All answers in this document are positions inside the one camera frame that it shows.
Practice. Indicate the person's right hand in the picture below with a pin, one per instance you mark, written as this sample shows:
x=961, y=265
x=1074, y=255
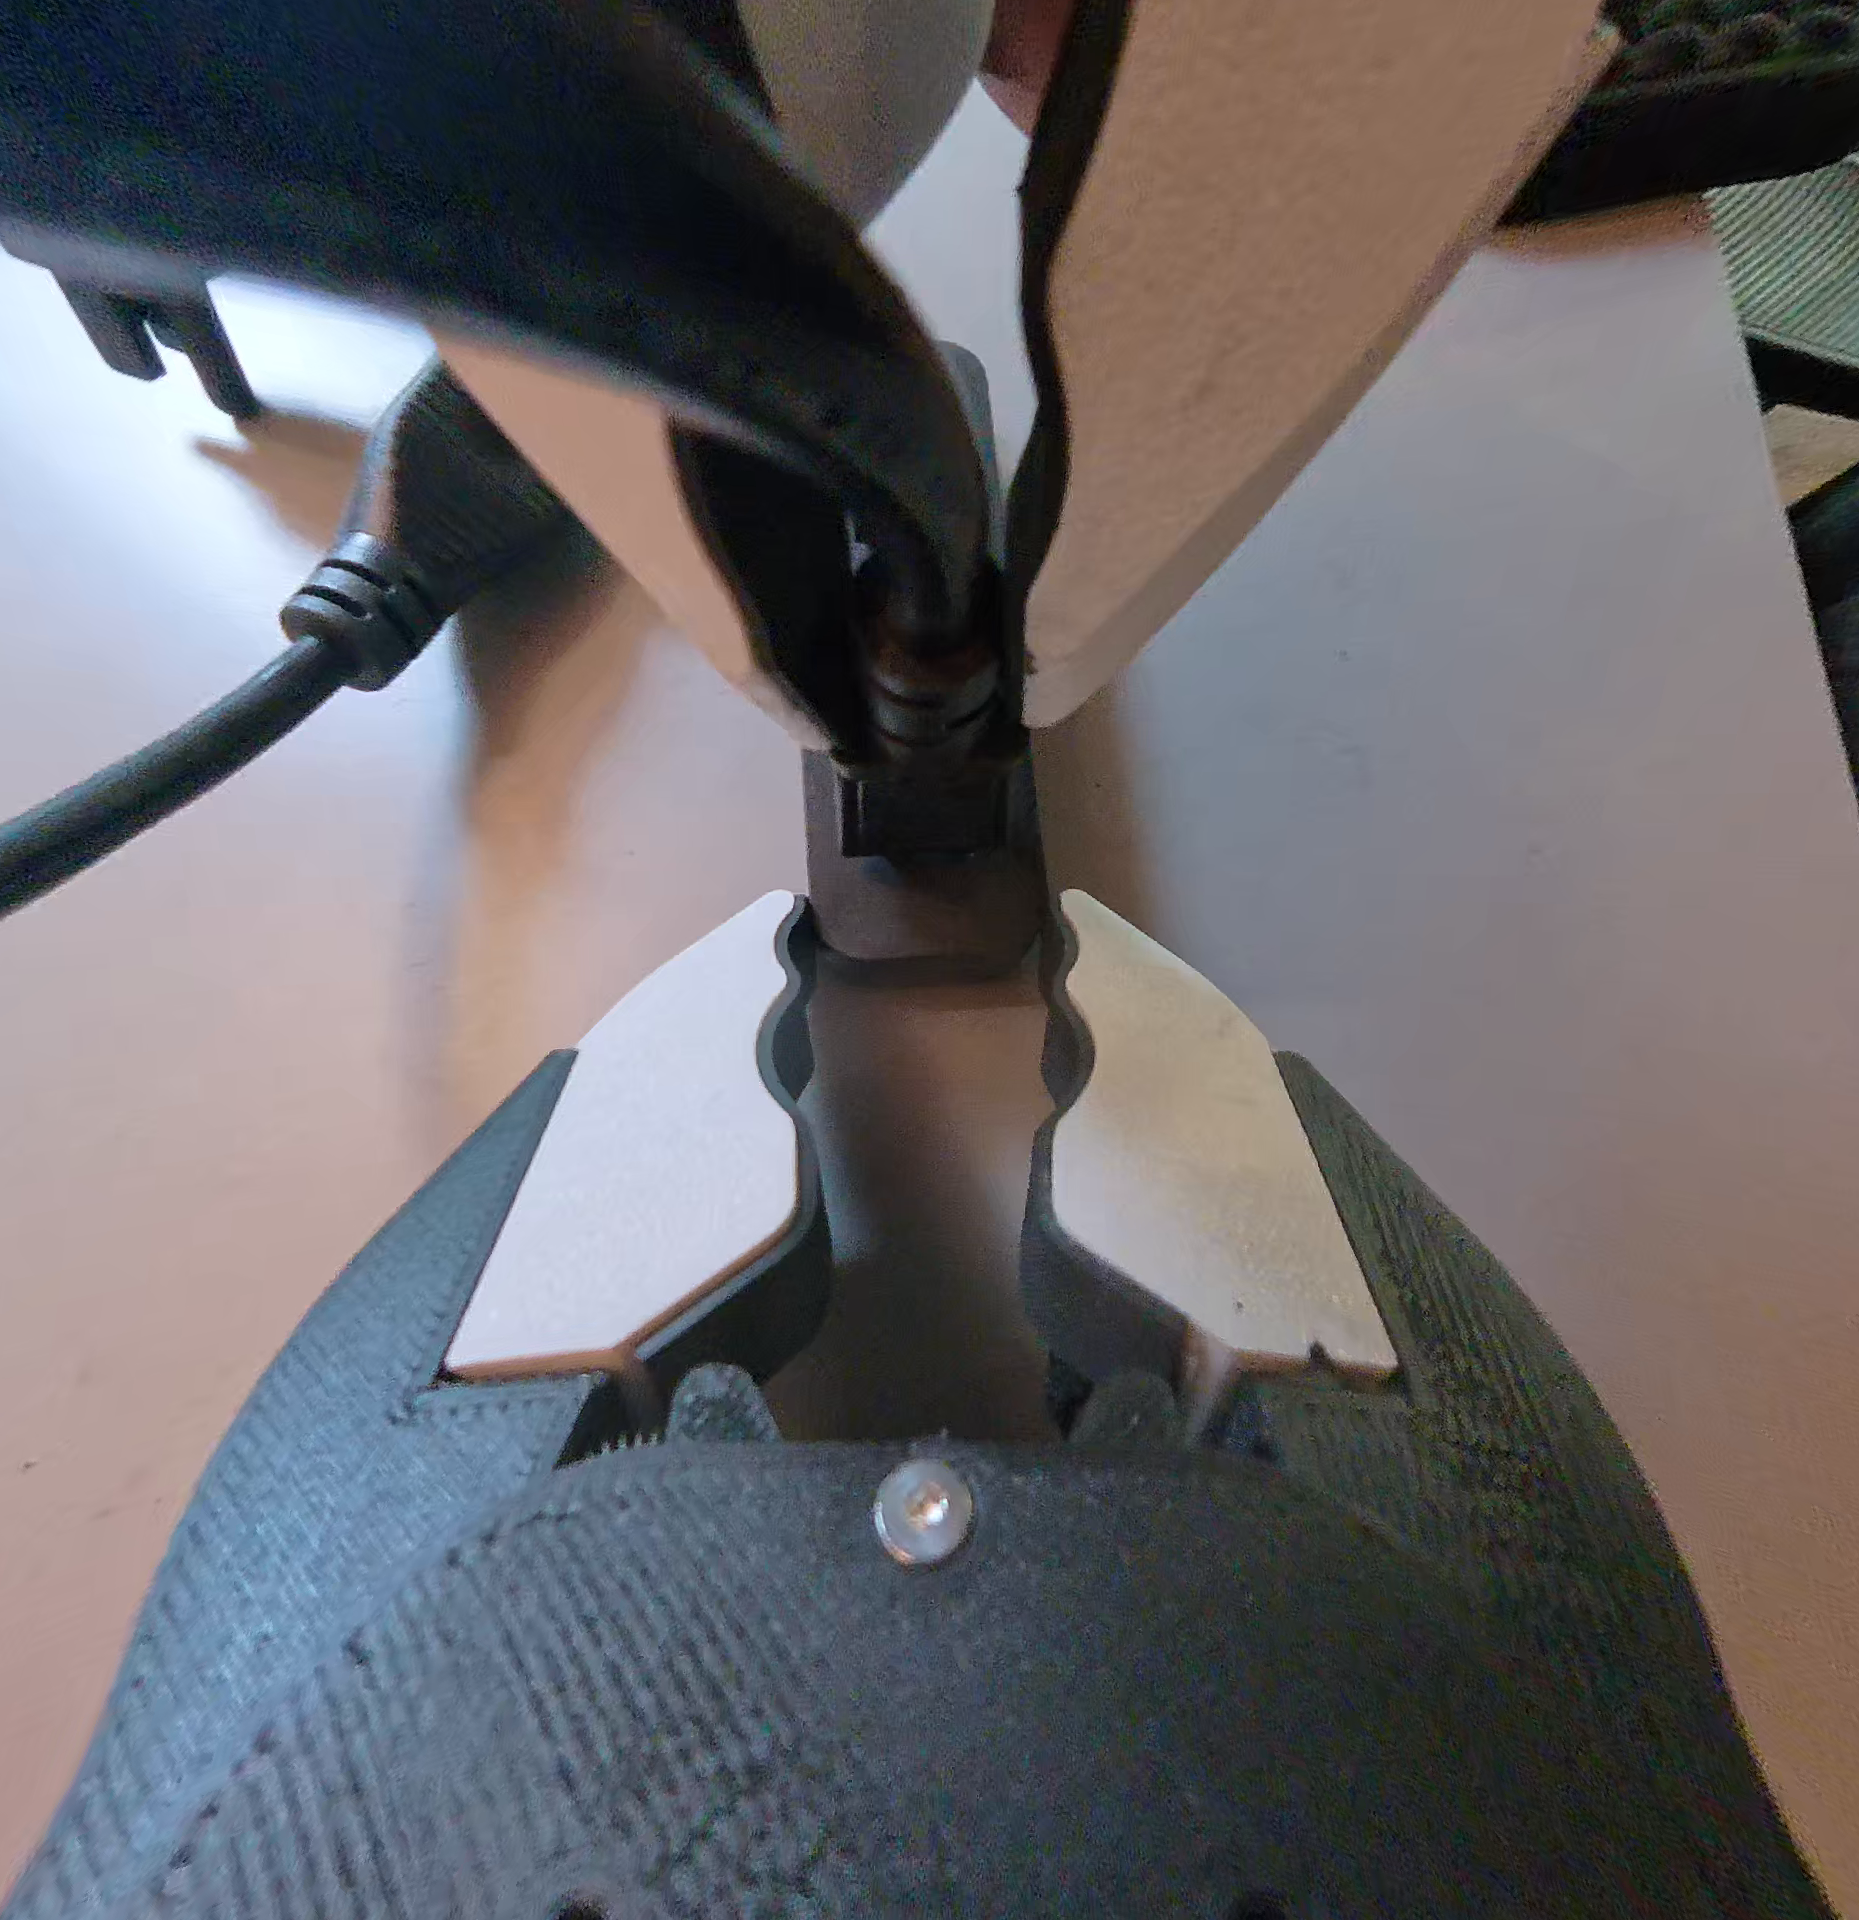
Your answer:
x=1027, y=55

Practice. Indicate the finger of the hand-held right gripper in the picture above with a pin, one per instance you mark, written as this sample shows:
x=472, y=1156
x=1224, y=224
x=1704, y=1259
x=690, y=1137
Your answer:
x=1257, y=302
x=629, y=509

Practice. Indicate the black power strip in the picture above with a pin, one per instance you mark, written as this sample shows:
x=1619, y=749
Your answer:
x=929, y=909

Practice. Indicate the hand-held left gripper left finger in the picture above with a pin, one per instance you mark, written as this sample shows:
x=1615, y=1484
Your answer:
x=642, y=1185

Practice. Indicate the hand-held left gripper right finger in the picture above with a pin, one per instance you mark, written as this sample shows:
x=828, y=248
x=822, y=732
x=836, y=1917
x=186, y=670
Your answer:
x=1183, y=1185

